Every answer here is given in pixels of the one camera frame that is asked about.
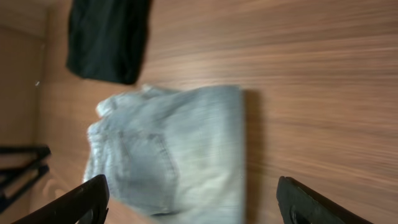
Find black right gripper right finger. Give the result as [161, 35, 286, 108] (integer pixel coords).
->
[276, 176, 371, 224]

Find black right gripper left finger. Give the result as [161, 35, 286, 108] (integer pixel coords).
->
[12, 174, 109, 224]

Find black metal rack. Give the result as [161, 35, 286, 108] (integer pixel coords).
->
[1, 145, 51, 213]

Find folded black garment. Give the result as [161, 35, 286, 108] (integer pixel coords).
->
[66, 0, 152, 85]

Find light blue denim shorts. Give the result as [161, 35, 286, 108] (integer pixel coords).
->
[83, 85, 246, 224]

